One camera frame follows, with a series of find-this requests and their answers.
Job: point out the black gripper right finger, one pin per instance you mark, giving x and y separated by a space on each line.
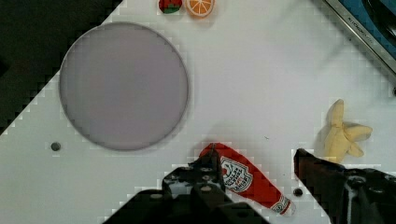
325 180

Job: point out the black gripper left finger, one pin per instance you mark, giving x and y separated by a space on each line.
205 170

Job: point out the red ketchup bottle toy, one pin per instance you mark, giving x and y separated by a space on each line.
242 177

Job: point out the yellow peeled banana toy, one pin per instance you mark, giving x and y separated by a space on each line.
343 139

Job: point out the grey round plate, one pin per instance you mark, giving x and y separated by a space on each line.
123 86

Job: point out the orange slice toy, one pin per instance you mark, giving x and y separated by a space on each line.
199 8

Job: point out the small red strawberry toy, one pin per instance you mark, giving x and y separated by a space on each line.
170 6

